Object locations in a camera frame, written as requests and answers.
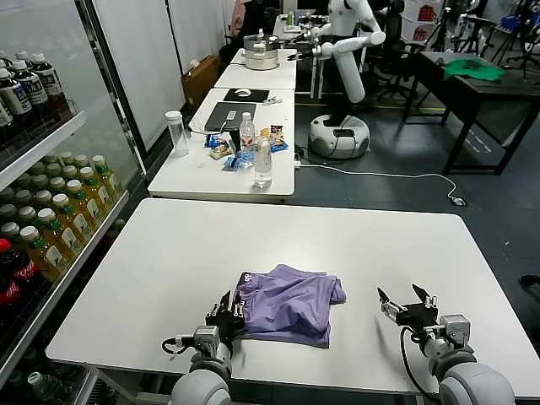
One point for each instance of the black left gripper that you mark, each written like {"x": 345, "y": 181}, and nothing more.
{"x": 228, "y": 327}

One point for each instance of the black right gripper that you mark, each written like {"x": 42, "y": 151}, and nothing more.
{"x": 417, "y": 314}

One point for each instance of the purple t-shirt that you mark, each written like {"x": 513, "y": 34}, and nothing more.
{"x": 291, "y": 304}

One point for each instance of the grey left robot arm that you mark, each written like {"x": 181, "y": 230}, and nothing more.
{"x": 202, "y": 379}

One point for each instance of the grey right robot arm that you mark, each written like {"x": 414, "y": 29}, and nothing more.
{"x": 472, "y": 379}

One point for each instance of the white floor socket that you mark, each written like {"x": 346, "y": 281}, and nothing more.
{"x": 457, "y": 201}

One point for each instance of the white rectangular table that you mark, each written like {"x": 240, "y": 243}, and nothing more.
{"x": 190, "y": 177}
{"x": 261, "y": 78}

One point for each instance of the blue snack packet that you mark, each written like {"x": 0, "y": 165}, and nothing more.
{"x": 215, "y": 140}
{"x": 236, "y": 162}
{"x": 279, "y": 146}

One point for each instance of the clear plastic water bottle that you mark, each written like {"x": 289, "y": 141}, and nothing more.
{"x": 262, "y": 164}

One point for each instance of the biscuit snack packet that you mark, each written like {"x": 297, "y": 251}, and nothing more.
{"x": 220, "y": 152}

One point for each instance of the white power strip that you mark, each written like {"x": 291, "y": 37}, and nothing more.
{"x": 298, "y": 160}

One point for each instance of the small black box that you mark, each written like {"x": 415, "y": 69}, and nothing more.
{"x": 233, "y": 139}

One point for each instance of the water bottle red label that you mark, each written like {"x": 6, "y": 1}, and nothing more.
{"x": 247, "y": 139}

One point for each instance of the yellow snack packet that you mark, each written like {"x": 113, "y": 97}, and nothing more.
{"x": 263, "y": 132}

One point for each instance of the yellow tea bottle white cap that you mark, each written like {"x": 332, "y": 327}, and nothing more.
{"x": 69, "y": 171}
{"x": 9, "y": 228}
{"x": 24, "y": 196}
{"x": 55, "y": 234}
{"x": 40, "y": 253}
{"x": 103, "y": 177}
{"x": 81, "y": 204}
{"x": 67, "y": 157}
{"x": 41, "y": 180}
{"x": 27, "y": 212}
{"x": 54, "y": 169}
{"x": 81, "y": 160}
{"x": 43, "y": 196}
{"x": 67, "y": 219}
{"x": 57, "y": 182}
{"x": 93, "y": 190}

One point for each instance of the clear cylinder container white lid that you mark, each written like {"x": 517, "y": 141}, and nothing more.
{"x": 177, "y": 135}

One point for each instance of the dark snack packet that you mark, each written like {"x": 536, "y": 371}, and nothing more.
{"x": 276, "y": 131}

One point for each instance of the dark grey laptop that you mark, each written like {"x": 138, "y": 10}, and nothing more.
{"x": 219, "y": 118}

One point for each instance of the clear bottle green label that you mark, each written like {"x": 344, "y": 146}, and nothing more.
{"x": 44, "y": 386}

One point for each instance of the cola bottle red label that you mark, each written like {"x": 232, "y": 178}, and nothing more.
{"x": 8, "y": 291}
{"x": 21, "y": 270}

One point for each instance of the small silver clip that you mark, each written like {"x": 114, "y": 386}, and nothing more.
{"x": 272, "y": 100}

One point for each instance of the black mouse pad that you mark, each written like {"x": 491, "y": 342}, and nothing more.
{"x": 257, "y": 95}

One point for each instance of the white computer mouse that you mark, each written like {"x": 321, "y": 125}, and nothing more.
{"x": 241, "y": 92}

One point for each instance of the black table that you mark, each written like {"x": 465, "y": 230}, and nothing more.
{"x": 485, "y": 93}

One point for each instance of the cardboard box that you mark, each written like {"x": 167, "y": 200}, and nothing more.
{"x": 200, "y": 80}

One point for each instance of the white humanoid robot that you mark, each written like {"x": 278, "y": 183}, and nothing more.
{"x": 350, "y": 76}

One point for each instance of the green cloth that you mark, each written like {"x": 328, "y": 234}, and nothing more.
{"x": 468, "y": 69}

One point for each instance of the white display shelf rack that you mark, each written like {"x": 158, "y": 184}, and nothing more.
{"x": 42, "y": 139}

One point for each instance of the steel steamer pot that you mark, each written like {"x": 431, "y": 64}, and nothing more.
{"x": 261, "y": 52}

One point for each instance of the black office chair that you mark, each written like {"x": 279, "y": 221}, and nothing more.
{"x": 394, "y": 25}

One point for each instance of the white storage boxes red print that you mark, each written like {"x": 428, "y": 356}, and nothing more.
{"x": 422, "y": 17}

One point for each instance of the dark tea bottle white cap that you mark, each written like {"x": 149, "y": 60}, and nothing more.
{"x": 4, "y": 61}
{"x": 22, "y": 55}
{"x": 48, "y": 84}
{"x": 31, "y": 90}
{"x": 12, "y": 101}

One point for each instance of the pink garment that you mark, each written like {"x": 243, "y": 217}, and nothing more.
{"x": 240, "y": 17}

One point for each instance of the small green bottle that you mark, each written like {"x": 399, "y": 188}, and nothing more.
{"x": 290, "y": 19}

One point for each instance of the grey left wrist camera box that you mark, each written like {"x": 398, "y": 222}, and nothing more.
{"x": 206, "y": 339}

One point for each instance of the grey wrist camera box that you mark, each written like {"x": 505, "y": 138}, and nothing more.
{"x": 206, "y": 339}
{"x": 455, "y": 329}

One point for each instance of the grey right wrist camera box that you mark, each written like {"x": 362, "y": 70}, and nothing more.
{"x": 455, "y": 329}

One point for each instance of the grey metal door frame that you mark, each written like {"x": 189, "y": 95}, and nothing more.
{"x": 122, "y": 105}

